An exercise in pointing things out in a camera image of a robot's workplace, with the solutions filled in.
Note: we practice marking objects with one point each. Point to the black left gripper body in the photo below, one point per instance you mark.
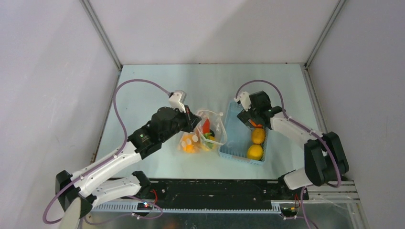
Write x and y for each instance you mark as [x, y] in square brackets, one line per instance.
[180, 123]

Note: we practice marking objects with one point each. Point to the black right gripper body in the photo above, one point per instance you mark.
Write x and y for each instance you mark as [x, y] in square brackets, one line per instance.
[248, 117]

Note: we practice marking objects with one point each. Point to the red chili pepper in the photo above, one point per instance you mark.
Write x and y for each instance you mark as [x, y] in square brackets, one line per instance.
[206, 127]

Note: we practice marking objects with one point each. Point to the yellow round fruit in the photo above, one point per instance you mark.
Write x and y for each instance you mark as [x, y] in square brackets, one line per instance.
[258, 136]

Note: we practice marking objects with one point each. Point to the light blue plastic basket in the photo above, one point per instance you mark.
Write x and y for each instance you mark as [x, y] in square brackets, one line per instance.
[239, 138]

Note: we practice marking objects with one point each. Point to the clear dotted zip top bag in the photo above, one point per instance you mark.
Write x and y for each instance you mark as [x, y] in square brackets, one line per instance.
[216, 126]

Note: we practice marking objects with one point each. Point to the green pepper stem piece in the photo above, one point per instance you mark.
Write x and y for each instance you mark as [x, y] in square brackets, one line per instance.
[207, 138]

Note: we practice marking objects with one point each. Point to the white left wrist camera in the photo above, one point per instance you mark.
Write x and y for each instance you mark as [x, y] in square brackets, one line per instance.
[176, 100]

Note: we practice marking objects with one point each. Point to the orange yellow bell pepper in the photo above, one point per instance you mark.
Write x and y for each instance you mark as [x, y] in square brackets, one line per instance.
[190, 143]

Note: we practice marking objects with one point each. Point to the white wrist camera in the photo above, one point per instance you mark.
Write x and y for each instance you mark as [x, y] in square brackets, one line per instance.
[244, 100]
[176, 100]

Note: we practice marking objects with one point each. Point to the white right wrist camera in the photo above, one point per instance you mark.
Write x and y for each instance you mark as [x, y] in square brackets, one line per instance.
[244, 100]

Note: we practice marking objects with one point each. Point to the left circuit board with leds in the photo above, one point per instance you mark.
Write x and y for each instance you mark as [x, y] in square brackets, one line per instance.
[144, 206]

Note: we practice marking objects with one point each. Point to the yellow lemon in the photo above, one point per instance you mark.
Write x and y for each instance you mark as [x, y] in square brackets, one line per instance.
[255, 152]

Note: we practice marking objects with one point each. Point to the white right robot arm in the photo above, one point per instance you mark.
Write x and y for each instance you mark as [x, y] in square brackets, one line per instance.
[324, 157]

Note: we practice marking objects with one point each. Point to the circuit board with leds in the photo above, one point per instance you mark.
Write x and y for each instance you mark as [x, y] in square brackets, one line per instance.
[144, 206]
[289, 213]

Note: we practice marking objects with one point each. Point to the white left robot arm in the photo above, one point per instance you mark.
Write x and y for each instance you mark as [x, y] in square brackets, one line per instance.
[93, 184]

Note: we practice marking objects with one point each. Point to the right circuit board with leds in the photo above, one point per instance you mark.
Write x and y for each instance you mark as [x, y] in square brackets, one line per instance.
[289, 213]

